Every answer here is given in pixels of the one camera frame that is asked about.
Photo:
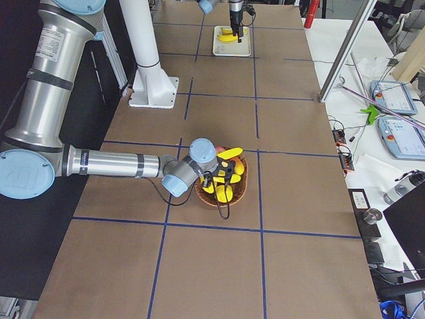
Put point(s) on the long reacher grabber tool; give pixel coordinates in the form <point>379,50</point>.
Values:
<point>380,103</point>

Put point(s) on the orange yellow mango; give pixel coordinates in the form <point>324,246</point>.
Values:
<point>239,167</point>

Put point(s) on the blue teach pendant near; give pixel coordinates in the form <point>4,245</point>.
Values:
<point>403,140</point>

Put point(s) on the yellow lemon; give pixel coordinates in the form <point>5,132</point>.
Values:
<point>224,193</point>

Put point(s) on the blue teach pendant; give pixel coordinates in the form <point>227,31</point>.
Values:
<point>397,95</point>
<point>403,140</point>

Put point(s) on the brown wicker basket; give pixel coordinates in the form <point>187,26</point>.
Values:
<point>238,188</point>

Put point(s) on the black laptop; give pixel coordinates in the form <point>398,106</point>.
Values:
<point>406,220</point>

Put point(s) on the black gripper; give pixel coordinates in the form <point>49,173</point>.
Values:
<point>234,14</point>

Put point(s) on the red apple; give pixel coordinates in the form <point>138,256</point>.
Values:
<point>219,149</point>

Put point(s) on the orange black circuit board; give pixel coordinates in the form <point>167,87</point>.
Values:
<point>339,137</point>

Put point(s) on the metal cup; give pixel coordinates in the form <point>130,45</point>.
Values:
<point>372,216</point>

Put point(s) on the yellow banana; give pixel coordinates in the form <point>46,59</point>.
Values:
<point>234,178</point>
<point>237,40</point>
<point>230,153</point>
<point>226,34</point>

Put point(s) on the red fire extinguisher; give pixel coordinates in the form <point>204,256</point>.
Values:
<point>312,10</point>

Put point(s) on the white bear tray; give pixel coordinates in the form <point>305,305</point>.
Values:
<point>231,49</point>

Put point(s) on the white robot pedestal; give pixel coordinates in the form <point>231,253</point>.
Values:
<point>152,88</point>

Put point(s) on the blue teach pendant far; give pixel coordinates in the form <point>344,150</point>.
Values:
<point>397,95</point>

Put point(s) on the yellow starfruit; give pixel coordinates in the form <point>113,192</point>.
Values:
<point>208,186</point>

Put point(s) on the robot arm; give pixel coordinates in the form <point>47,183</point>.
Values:
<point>37,150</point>
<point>208,5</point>

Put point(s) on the water bottle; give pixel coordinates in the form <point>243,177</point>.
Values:
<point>406,183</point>

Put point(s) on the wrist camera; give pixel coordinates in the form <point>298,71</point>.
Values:
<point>249,9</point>
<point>224,167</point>

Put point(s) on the aluminium frame post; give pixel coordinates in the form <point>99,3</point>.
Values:
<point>361,17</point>

